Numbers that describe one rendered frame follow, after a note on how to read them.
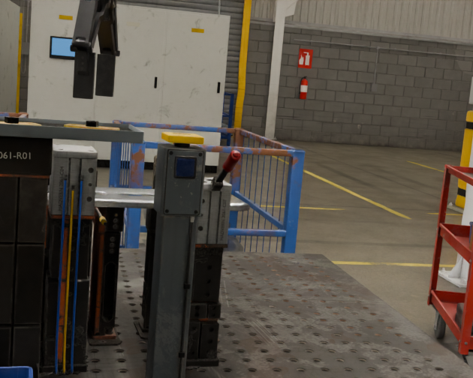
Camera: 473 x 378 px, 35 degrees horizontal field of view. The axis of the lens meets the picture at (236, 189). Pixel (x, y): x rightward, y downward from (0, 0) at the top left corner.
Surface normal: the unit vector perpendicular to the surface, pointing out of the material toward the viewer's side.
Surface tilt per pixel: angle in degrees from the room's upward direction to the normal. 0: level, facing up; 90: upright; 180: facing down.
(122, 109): 90
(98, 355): 0
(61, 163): 90
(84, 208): 90
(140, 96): 90
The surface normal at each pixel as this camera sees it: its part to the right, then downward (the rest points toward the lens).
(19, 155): 0.29, 0.17
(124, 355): 0.08, -0.99
